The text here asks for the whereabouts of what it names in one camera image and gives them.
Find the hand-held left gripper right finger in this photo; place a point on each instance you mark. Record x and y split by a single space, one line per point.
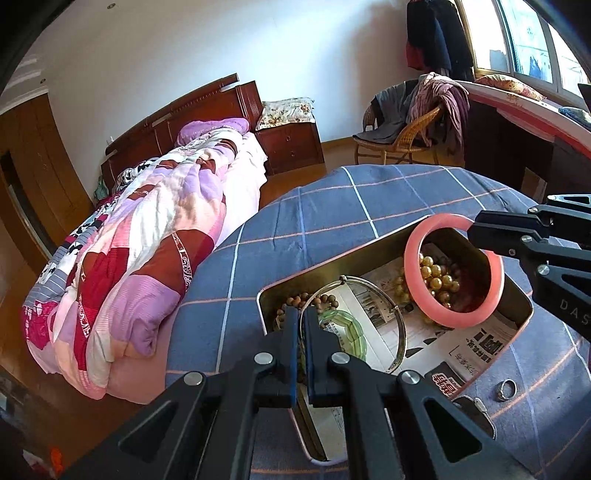
311 369

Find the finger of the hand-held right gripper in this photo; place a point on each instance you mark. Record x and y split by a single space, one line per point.
503 226
554 277

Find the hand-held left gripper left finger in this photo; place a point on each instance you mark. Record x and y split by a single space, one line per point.
292 369

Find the green jade bangle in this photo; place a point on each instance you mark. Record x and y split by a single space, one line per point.
351 332

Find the pink tin box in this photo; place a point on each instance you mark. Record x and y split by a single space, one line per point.
323 274

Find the thin silver bangle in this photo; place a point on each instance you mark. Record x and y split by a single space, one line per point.
343 279

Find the pink bangle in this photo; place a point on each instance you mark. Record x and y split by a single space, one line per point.
412 272

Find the dark wooden desk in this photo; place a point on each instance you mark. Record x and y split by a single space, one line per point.
494 143

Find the printed paper sheet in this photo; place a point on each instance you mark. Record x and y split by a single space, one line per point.
480 341

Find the pink desk cover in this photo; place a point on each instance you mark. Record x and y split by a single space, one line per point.
517 110

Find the wicker chair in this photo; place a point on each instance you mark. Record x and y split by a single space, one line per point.
411 136

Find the folded blue cloth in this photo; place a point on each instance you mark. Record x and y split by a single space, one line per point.
575 115

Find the floral cushion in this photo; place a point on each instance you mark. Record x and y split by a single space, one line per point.
508 86

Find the purple pink garment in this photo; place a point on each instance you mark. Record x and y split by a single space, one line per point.
443 99

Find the blue checked tablecloth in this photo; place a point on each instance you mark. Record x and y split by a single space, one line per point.
323 221

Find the small silver clasp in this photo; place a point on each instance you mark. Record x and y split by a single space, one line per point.
478 406

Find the grey garment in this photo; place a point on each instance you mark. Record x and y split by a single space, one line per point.
392 115

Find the window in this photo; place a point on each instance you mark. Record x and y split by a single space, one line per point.
521 41

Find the hanging dark coats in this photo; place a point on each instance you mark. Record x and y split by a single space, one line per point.
438 41

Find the patchwork pink quilt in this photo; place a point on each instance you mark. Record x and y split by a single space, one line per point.
138 240

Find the wooden bed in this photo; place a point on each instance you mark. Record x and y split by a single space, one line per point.
240 161

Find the dark wooden nightstand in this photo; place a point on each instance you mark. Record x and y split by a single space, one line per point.
291 150

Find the floral pillow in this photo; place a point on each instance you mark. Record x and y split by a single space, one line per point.
286 113

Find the black and white cloth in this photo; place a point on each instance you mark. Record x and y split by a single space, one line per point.
136 173

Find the purple pillow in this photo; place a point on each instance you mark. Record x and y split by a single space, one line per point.
207 131

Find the teal cloth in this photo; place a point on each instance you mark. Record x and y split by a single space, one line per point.
102 191

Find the dark wooden headboard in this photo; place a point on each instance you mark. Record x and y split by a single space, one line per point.
184 115

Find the wooden wardrobe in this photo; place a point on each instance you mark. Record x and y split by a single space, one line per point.
37 175

